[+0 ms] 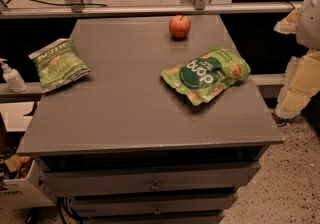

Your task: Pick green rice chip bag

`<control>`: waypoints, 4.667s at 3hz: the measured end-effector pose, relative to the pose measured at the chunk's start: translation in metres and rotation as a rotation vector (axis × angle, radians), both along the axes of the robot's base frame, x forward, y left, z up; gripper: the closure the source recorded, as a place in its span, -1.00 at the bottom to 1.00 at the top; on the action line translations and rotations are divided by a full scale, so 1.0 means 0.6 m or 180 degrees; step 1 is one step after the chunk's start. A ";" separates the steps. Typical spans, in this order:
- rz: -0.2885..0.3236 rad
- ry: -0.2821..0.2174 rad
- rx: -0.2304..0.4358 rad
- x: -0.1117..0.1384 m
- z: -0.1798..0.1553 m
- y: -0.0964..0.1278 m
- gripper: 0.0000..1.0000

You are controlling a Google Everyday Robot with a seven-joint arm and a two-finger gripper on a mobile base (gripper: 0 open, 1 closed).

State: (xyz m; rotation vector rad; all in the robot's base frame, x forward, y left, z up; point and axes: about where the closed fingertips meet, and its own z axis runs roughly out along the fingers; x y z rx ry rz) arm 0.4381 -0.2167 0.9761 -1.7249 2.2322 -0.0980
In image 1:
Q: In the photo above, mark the red apple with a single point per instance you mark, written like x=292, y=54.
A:
x=179, y=26

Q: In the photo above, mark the white cardboard box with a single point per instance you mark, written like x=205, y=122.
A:
x=22, y=184

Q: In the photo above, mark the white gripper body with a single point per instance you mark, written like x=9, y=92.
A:
x=310, y=21

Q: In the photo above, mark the green rice chip bag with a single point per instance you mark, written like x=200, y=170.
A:
x=205, y=77

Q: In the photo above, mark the white pump bottle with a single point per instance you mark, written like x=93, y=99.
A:
x=12, y=77

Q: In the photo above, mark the green jalapeno chip bag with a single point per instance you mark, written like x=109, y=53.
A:
x=58, y=64

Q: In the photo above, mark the grey drawer cabinet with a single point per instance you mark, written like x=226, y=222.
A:
x=124, y=148

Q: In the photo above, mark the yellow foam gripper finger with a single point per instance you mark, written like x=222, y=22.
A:
x=302, y=82
x=288, y=24

